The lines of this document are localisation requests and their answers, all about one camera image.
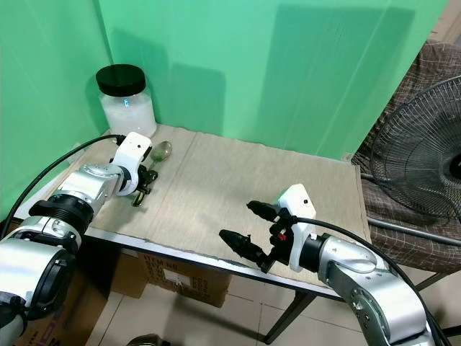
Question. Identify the brown plaid blanket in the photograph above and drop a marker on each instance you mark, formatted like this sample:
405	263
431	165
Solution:
443	61

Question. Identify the green backdrop cloth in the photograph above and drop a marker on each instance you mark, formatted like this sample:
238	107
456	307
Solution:
259	65

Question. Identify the cardboard box with label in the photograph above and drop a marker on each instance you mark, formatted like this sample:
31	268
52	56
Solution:
72	317

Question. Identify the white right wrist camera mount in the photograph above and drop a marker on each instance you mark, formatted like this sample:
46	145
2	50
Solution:
297	202

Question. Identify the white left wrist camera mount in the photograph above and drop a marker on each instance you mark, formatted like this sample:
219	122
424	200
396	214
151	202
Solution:
134	151

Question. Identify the grey metal rod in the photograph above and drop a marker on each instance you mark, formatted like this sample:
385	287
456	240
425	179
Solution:
421	232

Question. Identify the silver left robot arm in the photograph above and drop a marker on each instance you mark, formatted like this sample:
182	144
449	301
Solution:
43	267

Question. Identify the beige woven table mat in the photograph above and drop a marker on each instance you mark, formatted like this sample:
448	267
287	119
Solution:
209	180

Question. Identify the clear jar with black lid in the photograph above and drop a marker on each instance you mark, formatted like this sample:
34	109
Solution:
130	114

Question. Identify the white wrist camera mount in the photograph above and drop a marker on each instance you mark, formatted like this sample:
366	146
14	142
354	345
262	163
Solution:
297	202
134	151

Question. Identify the black metal table leg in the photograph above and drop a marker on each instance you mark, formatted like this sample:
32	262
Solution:
284	317

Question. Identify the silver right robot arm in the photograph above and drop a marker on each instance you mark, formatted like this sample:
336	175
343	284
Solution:
360	277

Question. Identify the grey robot foot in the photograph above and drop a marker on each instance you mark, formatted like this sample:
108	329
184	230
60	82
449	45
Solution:
144	340

